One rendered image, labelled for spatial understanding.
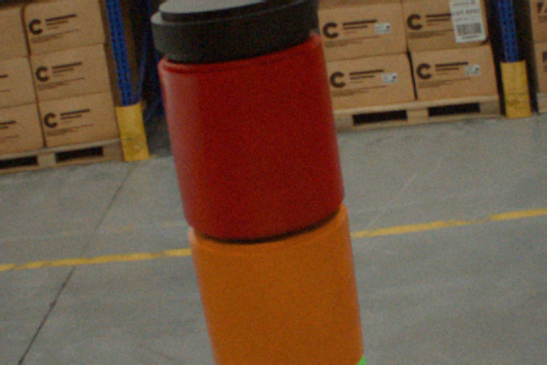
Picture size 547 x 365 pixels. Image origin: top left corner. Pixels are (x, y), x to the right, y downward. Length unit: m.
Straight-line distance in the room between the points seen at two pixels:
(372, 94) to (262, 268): 7.82
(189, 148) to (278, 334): 0.06
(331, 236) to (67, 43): 8.01
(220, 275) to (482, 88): 7.83
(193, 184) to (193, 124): 0.02
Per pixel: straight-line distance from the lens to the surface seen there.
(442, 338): 5.19
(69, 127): 8.51
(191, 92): 0.34
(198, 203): 0.35
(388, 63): 8.11
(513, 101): 8.07
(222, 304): 0.36
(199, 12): 0.34
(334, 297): 0.36
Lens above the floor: 2.40
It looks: 19 degrees down
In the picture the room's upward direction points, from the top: 9 degrees counter-clockwise
